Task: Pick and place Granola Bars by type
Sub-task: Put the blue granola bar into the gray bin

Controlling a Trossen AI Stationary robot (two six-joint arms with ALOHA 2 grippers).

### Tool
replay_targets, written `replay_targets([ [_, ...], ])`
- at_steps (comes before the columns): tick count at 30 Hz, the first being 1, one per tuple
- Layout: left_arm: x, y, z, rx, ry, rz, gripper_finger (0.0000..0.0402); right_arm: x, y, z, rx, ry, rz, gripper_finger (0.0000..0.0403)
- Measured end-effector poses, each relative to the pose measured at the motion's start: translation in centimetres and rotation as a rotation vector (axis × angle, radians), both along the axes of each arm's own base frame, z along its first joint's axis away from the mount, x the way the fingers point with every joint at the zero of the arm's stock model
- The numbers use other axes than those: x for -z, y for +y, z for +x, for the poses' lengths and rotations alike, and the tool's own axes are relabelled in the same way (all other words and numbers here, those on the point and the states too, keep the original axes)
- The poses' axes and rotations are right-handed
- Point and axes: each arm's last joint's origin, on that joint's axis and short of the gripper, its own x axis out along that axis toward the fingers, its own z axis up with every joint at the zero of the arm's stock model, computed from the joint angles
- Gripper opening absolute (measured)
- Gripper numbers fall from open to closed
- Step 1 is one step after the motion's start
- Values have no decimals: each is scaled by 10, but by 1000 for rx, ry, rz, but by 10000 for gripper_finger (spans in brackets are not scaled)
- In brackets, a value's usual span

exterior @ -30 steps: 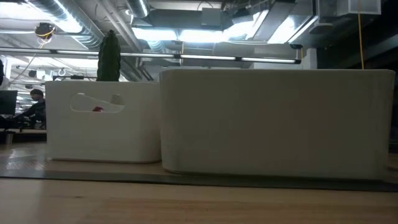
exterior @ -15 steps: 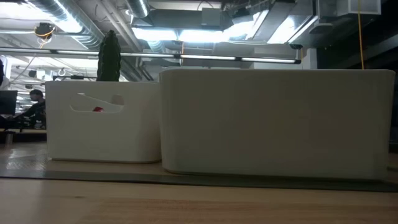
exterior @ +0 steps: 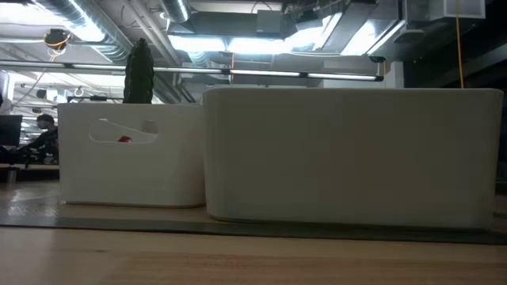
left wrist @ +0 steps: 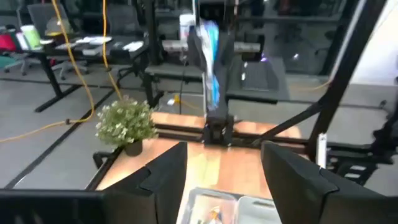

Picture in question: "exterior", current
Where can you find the pale grey plastic bin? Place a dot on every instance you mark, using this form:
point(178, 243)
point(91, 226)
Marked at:
point(348, 158)

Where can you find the dark computer monitor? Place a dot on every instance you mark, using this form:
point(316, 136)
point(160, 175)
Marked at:
point(10, 130)

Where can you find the silver ribbed ventilation duct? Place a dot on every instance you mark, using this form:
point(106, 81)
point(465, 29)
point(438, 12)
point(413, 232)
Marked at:
point(91, 27)

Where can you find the person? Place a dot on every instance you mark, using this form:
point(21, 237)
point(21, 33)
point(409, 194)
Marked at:
point(43, 138)

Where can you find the tall green cactus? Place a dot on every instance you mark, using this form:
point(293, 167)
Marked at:
point(138, 71)

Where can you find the dark grey table mat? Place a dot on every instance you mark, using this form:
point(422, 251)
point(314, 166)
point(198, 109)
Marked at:
point(119, 227)

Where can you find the long ceiling light bar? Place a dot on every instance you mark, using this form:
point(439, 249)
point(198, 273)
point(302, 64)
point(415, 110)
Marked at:
point(261, 73)

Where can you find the red granola bar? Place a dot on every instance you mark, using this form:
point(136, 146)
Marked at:
point(124, 139)

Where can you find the background office table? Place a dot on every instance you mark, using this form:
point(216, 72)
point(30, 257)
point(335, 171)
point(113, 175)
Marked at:
point(27, 170)

